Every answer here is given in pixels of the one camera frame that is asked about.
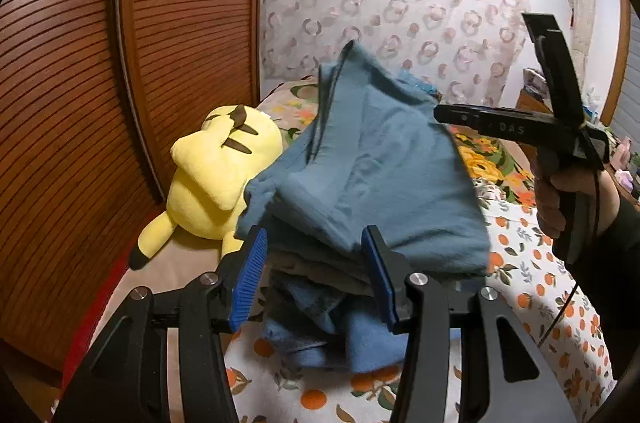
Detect dark blue denim garment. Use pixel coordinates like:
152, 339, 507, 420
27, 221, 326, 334
262, 295, 408, 373

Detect brown louvered wardrobe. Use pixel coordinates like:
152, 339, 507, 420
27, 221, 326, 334
1, 0, 259, 370

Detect teal blue pants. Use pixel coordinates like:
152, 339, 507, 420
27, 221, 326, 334
235, 42, 490, 280

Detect grey folded garment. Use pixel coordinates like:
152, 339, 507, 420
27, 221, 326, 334
268, 249, 372, 296

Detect yellow pikachu plush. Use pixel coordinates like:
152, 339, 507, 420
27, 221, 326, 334
128, 105, 283, 270

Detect right hand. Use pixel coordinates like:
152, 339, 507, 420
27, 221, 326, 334
531, 156, 622, 241

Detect pink plush toy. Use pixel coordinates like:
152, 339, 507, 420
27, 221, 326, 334
611, 137, 636, 192

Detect orange print bedsheet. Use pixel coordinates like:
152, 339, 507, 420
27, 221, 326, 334
224, 178, 615, 422

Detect light blue denim garment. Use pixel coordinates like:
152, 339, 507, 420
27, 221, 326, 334
265, 271, 346, 351

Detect pink circle pattern curtain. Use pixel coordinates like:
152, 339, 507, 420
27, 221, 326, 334
260, 0, 529, 107

